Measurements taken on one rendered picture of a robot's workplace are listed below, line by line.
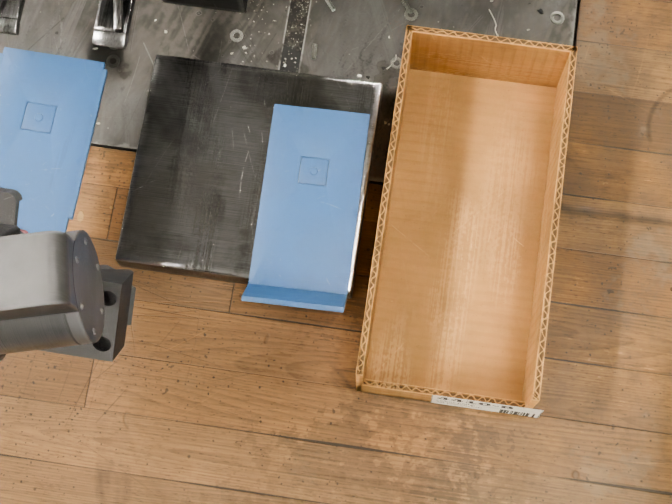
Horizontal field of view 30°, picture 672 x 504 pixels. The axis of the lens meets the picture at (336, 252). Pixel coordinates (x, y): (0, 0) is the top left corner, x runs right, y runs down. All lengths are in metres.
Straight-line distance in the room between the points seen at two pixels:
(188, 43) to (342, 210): 0.18
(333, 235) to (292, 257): 0.03
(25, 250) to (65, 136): 0.27
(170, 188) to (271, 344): 0.13
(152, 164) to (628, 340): 0.36
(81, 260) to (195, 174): 0.30
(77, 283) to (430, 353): 0.34
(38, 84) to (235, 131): 0.15
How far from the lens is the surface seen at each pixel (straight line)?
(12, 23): 0.91
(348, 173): 0.90
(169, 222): 0.90
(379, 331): 0.89
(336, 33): 0.97
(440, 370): 0.89
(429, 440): 0.88
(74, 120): 0.87
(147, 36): 0.98
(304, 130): 0.91
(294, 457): 0.88
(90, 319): 0.63
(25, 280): 0.60
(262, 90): 0.93
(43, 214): 0.84
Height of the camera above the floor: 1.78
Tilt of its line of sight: 75 degrees down
